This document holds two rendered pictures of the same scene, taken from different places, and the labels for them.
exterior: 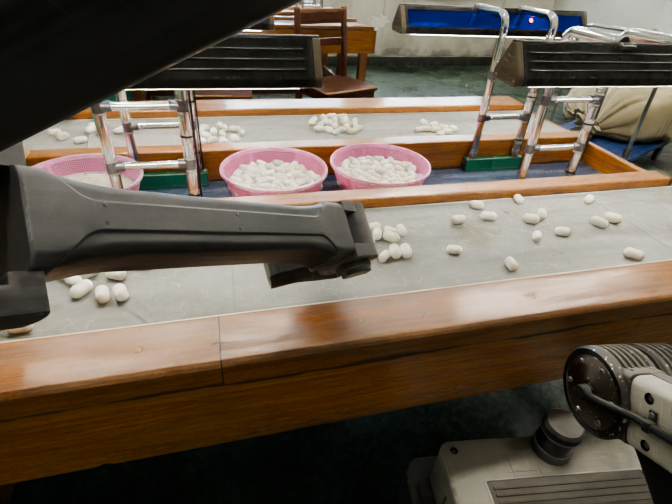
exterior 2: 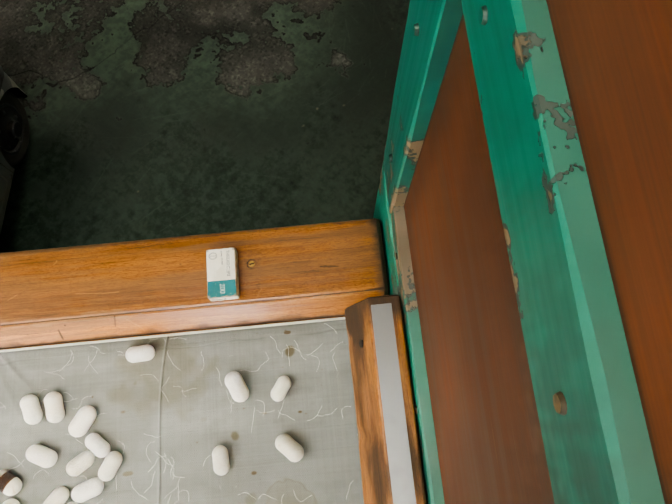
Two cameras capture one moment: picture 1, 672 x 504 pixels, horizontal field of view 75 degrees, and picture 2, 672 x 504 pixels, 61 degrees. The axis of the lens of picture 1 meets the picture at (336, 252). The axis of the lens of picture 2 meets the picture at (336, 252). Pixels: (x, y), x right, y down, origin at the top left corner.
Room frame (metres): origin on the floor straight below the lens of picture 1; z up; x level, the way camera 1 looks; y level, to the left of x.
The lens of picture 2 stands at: (0.47, 0.70, 1.44)
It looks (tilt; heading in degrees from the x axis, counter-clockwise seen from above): 74 degrees down; 192
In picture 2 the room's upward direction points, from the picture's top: 1 degrees counter-clockwise
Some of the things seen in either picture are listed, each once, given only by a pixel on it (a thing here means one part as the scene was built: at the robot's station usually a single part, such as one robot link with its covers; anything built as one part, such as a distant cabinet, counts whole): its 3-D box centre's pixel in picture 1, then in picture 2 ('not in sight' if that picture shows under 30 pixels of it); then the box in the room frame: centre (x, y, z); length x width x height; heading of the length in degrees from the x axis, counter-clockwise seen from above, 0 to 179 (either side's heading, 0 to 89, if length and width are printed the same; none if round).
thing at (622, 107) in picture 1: (627, 108); not in sight; (3.28, -2.02, 0.40); 0.74 x 0.56 x 0.38; 109
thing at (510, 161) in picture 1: (494, 90); not in sight; (1.41, -0.45, 0.90); 0.20 x 0.19 x 0.45; 107
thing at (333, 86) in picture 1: (335, 84); not in sight; (3.17, 0.09, 0.45); 0.44 x 0.43 x 0.91; 128
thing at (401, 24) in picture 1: (494, 21); not in sight; (1.48, -0.42, 1.08); 0.62 x 0.08 x 0.07; 107
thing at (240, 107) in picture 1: (299, 128); not in sight; (1.59, 0.17, 0.67); 1.81 x 0.12 x 0.19; 107
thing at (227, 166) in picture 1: (274, 184); not in sight; (1.02, 0.17, 0.72); 0.27 x 0.27 x 0.10
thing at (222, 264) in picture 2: not in sight; (222, 274); (0.34, 0.53, 0.77); 0.06 x 0.04 x 0.02; 17
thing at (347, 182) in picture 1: (378, 178); not in sight; (1.10, -0.10, 0.72); 0.27 x 0.27 x 0.10
